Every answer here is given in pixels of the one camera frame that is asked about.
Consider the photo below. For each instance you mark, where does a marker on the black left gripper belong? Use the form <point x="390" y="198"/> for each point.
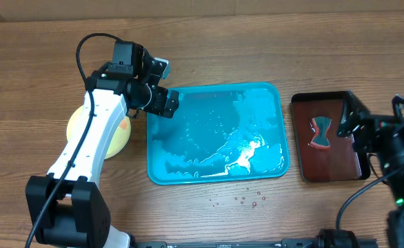
<point x="171" y="105"/>

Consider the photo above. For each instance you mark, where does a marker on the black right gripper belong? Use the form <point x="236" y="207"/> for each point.
<point x="367" y="136"/>

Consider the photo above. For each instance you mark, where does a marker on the yellow plate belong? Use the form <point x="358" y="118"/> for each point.
<point x="119" y="139"/>

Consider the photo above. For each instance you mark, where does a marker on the pink green round sponge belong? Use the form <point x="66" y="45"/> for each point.
<point x="320" y="125"/>

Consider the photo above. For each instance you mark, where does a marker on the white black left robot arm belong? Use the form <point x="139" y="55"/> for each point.
<point x="66" y="206"/>

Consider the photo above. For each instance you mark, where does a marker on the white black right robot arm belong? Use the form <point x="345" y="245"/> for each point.
<point x="383" y="136"/>

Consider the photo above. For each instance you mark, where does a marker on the dark brown rectangular tray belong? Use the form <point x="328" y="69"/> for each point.
<point x="339" y="162"/>

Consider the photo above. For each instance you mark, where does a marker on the teal plastic tray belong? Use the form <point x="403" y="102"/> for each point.
<point x="219" y="133"/>

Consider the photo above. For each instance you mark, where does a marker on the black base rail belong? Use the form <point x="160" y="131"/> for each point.
<point x="284" y="243"/>

